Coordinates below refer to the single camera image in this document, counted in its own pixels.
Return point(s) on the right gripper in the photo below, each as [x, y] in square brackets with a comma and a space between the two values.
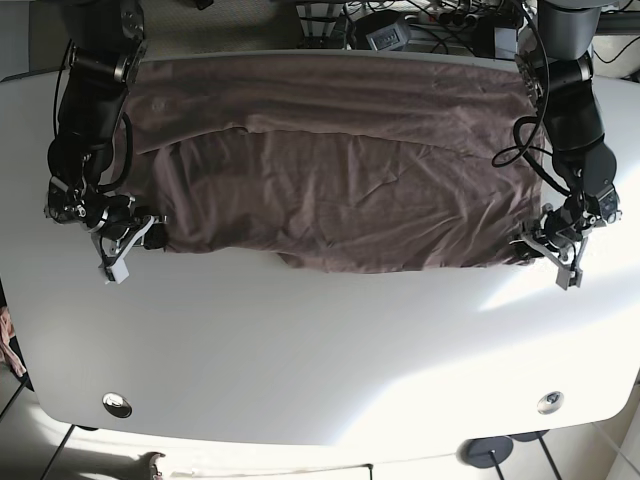
[114, 234]

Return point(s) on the table cable grommet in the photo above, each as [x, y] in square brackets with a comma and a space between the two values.
[550, 403]
[117, 405]

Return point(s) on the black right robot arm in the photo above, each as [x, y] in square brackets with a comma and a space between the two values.
[91, 154]

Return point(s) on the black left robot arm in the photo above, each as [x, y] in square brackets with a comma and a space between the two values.
[565, 141]

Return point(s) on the white orange shoe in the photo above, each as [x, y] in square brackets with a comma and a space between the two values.
[148, 468]

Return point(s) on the black floor stand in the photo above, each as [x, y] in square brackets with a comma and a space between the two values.
[486, 453]
[538, 437]

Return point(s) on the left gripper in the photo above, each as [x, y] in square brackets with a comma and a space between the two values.
[559, 236]

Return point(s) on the right black floor stand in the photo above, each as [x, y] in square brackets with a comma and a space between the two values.
[538, 437]

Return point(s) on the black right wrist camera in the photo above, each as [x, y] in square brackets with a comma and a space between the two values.
[156, 238]

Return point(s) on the pink cloth at table edge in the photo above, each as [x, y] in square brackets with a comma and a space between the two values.
[8, 356]

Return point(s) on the left black floor stand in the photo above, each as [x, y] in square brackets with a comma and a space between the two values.
[486, 453]

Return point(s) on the mauve pink T-shirt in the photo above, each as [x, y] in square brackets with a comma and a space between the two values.
[343, 164]

